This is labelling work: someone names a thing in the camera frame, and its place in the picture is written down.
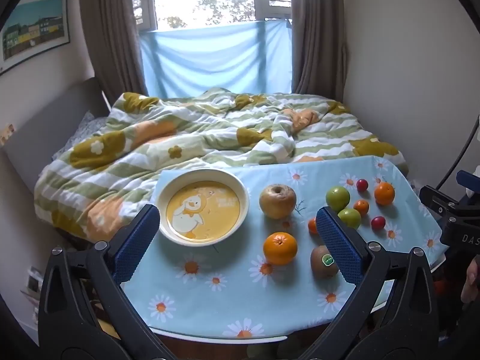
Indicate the grey patterned pillow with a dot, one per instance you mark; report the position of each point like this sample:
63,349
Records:
88,125

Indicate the brown curtain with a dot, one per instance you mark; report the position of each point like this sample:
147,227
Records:
112,33
318,33

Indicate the red cherry tomato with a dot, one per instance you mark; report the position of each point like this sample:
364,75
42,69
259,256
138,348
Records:
378,223
362,185

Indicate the small green apple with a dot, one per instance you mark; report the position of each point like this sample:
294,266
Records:
350,218

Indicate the person's right hand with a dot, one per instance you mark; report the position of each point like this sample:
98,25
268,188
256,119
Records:
471,279

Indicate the large green apple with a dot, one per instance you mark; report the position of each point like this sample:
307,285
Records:
337,198

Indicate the yellow brown apple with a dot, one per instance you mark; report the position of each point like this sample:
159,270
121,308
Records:
277,202

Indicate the large orange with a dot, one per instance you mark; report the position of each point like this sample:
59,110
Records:
280,249

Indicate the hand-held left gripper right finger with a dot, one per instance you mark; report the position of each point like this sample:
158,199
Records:
337,247

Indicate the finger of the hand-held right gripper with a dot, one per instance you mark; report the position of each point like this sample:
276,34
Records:
437,198
467,180

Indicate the green striped flower blanket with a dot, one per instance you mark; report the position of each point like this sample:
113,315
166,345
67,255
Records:
187,131

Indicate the white table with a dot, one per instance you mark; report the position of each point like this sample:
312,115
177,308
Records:
262,339

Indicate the brown kiwi with green sticker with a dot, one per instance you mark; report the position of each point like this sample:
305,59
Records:
322,264

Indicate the light blue window cloth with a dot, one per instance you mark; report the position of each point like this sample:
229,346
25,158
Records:
213,60

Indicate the cream bowl with duck print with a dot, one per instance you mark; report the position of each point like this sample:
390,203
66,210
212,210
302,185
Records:
217,213

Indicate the blue daisy print tablecloth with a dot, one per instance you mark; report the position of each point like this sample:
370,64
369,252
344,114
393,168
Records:
225,300

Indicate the medium orange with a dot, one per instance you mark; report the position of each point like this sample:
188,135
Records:
384,194

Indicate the framed houses picture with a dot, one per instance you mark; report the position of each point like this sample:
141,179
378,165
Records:
35,26

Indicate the grey headboard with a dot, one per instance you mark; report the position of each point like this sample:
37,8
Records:
48,123

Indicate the small tangerine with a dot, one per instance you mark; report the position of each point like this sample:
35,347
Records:
312,226
361,207

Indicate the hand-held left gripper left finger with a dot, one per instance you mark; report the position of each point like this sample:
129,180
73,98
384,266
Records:
137,243

